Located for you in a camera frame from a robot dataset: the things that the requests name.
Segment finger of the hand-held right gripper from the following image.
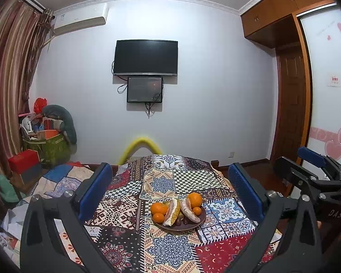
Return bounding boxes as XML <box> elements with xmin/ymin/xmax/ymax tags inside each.
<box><xmin>273</xmin><ymin>156</ymin><xmax>341</xmax><ymax>202</ymax></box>
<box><xmin>298</xmin><ymin>146</ymin><xmax>341</xmax><ymax>182</ymax></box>

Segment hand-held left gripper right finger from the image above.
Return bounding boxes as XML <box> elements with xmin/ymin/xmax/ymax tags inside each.
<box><xmin>228</xmin><ymin>162</ymin><xmax>334</xmax><ymax>273</ymax></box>

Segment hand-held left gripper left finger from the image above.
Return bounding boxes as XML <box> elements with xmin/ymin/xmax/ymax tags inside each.
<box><xmin>20</xmin><ymin>162</ymin><xmax>114</xmax><ymax>273</ymax></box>

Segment large orange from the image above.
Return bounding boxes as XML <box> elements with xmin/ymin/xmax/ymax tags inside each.
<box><xmin>150</xmin><ymin>202</ymin><xmax>166</xmax><ymax>215</ymax></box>
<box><xmin>188</xmin><ymin>192</ymin><xmax>203</xmax><ymax>207</ymax></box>

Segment brown round plate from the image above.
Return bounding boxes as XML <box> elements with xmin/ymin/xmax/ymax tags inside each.
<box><xmin>152</xmin><ymin>205</ymin><xmax>207</xmax><ymax>232</ymax></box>

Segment yellow corn cob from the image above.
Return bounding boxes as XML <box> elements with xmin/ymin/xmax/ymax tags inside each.
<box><xmin>163</xmin><ymin>198</ymin><xmax>179</xmax><ymax>226</ymax></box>

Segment green patterned box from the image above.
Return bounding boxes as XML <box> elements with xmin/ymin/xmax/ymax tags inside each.
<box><xmin>25</xmin><ymin>133</ymin><xmax>71</xmax><ymax>167</ymax></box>

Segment yellow foam tube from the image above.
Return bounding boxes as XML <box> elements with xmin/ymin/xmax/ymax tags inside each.
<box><xmin>118</xmin><ymin>137</ymin><xmax>162</xmax><ymax>165</ymax></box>

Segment grey neck pillow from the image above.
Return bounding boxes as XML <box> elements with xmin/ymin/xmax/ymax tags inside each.
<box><xmin>42</xmin><ymin>105</ymin><xmax>78</xmax><ymax>145</ymax></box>

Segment orange box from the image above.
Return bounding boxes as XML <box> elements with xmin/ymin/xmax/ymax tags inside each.
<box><xmin>38</xmin><ymin>130</ymin><xmax>60</xmax><ymax>140</ymax></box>

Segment red box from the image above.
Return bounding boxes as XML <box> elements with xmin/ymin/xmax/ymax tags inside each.
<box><xmin>8</xmin><ymin>149</ymin><xmax>43</xmax><ymax>177</ymax></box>

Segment white crumpled cloth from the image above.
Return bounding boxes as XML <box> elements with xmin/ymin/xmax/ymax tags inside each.
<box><xmin>0</xmin><ymin>196</ymin><xmax>35</xmax><ymax>242</ymax></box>

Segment green toy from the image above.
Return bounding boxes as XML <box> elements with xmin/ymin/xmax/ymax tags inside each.
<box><xmin>0</xmin><ymin>175</ymin><xmax>20</xmax><ymax>202</ymax></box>

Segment patchwork patterned tablecloth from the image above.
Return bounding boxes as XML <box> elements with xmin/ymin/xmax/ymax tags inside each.
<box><xmin>55</xmin><ymin>154</ymin><xmax>283</xmax><ymax>273</ymax></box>

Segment white sliding door heart stickers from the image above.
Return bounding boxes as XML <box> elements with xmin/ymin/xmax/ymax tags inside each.
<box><xmin>298</xmin><ymin>1</ymin><xmax>341</xmax><ymax>171</ymax></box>

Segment small white fan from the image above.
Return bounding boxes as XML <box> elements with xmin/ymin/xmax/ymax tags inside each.
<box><xmin>22</xmin><ymin>118</ymin><xmax>35</xmax><ymax>134</ymax></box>

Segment red plastic bag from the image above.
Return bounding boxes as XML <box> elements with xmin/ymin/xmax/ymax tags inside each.
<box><xmin>33</xmin><ymin>97</ymin><xmax>47</xmax><ymax>114</ymax></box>

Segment striped brown curtain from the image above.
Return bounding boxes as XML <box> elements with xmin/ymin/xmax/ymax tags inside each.
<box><xmin>0</xmin><ymin>0</ymin><xmax>53</xmax><ymax>200</ymax></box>

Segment wooden wardrobe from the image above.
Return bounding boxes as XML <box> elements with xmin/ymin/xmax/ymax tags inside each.
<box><xmin>240</xmin><ymin>0</ymin><xmax>341</xmax><ymax>162</ymax></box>

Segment white air conditioner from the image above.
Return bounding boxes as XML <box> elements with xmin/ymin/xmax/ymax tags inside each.
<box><xmin>53</xmin><ymin>3</ymin><xmax>110</xmax><ymax>36</ymax></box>

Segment small black wall monitor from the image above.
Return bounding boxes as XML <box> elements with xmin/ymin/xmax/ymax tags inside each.
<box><xmin>126</xmin><ymin>75</ymin><xmax>163</xmax><ymax>103</ymax></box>

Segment black wall television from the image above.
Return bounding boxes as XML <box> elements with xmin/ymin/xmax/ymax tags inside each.
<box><xmin>114</xmin><ymin>40</ymin><xmax>179</xmax><ymax>77</ymax></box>

